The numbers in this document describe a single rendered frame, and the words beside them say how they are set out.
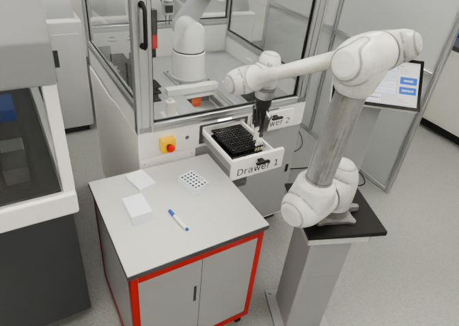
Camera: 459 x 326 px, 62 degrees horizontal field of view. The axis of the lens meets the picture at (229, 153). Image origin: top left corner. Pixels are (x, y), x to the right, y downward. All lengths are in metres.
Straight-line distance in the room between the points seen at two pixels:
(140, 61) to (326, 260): 1.21
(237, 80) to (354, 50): 0.55
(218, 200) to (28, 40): 0.98
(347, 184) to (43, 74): 1.16
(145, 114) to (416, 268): 2.02
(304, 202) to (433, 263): 1.68
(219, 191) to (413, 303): 1.44
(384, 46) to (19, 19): 1.04
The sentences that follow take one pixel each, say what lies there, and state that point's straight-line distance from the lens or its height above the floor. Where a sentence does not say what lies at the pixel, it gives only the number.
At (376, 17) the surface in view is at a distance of 3.24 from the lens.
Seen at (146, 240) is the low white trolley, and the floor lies 0.76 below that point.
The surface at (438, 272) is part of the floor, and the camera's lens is 2.94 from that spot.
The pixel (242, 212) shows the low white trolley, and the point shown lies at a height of 0.76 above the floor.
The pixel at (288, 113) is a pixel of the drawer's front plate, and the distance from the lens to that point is 2.23.
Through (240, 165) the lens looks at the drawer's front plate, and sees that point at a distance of 1.73.
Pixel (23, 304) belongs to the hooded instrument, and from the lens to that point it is 2.09.
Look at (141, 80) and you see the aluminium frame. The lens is 1.70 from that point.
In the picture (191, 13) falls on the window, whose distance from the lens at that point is 1.71.
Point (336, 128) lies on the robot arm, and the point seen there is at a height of 1.32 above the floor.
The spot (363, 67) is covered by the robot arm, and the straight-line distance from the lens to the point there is 1.13.
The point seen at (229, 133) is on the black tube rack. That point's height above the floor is 0.89.
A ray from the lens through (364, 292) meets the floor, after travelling 2.58.
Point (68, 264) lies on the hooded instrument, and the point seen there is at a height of 0.45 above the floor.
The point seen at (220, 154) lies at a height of 0.87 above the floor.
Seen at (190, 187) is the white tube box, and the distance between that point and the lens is 1.76.
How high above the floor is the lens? 1.92
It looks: 34 degrees down
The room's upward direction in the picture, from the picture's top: 6 degrees clockwise
